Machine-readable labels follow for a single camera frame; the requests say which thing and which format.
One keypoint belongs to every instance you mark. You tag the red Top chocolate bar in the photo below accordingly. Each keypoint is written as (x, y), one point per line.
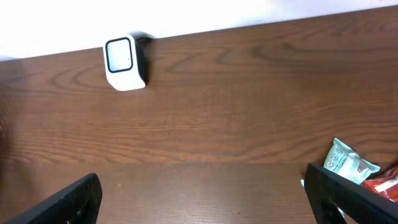
(385, 185)

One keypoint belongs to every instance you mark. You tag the mint Zappy wipes pack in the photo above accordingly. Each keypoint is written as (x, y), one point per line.
(344, 161)

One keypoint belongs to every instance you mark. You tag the white barcode scanner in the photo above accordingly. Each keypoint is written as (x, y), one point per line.
(125, 63)

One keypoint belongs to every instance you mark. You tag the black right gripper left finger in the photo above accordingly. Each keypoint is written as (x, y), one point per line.
(77, 203)

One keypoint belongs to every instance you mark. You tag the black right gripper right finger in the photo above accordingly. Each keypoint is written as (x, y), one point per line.
(330, 193)

